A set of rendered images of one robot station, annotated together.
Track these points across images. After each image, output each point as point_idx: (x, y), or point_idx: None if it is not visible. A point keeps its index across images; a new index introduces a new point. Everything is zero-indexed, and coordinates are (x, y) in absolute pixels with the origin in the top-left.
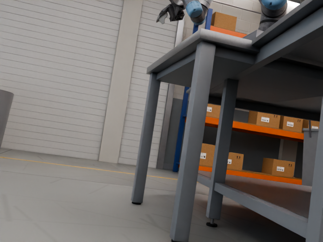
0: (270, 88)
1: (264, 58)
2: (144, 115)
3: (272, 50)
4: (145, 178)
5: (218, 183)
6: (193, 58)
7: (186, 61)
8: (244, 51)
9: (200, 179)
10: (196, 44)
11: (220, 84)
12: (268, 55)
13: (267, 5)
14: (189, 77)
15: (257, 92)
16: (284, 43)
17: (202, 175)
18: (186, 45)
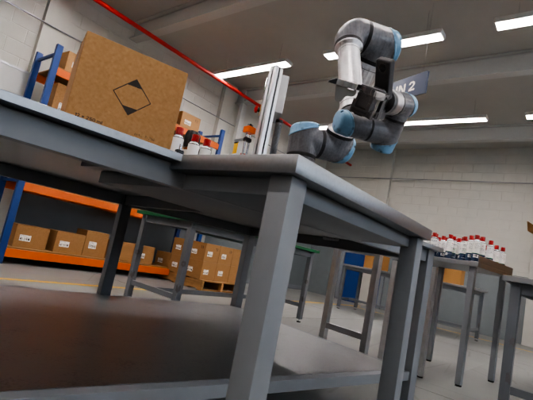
0: (241, 215)
1: (371, 244)
2: (278, 303)
3: (382, 244)
4: None
5: (275, 379)
6: (397, 240)
7: (388, 235)
8: None
9: (178, 395)
10: (416, 236)
11: (259, 212)
12: (377, 246)
13: (343, 161)
14: (313, 218)
15: (198, 203)
16: (394, 248)
17: (147, 385)
18: (416, 232)
